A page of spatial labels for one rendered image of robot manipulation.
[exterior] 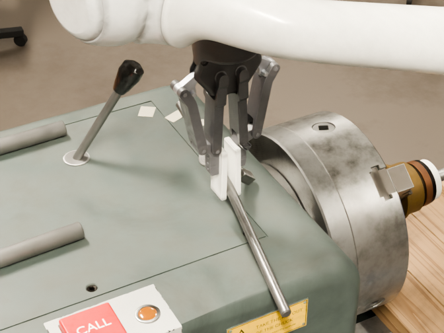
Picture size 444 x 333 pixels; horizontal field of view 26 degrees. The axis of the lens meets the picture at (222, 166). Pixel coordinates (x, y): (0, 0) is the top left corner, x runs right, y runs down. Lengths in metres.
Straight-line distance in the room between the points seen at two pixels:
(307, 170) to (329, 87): 2.51
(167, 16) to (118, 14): 0.04
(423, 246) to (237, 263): 0.67
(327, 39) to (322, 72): 3.13
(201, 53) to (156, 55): 3.00
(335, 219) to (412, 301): 0.37
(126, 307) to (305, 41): 0.42
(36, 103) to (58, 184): 2.52
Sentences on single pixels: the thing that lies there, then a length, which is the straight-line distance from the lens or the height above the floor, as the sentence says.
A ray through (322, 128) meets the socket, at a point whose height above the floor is 1.23.
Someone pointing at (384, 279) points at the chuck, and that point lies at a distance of 1.41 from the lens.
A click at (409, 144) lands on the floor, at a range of 3.57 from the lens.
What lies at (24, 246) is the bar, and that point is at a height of 1.28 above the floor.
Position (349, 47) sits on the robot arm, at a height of 1.63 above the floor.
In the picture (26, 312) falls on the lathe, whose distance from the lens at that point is 1.11.
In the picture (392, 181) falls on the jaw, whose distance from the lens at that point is 1.41.
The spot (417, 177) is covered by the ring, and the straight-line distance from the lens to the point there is 1.54.
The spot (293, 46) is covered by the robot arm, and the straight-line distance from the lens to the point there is 0.81.
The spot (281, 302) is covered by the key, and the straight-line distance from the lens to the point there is 1.05.
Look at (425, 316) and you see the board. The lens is 1.64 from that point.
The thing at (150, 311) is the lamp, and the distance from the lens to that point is 1.09.
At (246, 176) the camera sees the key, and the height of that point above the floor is 1.28.
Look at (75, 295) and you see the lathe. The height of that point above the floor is 1.25.
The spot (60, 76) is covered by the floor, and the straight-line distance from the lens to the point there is 3.94.
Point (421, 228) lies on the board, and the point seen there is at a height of 0.88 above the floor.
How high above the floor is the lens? 2.03
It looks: 37 degrees down
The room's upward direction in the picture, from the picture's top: straight up
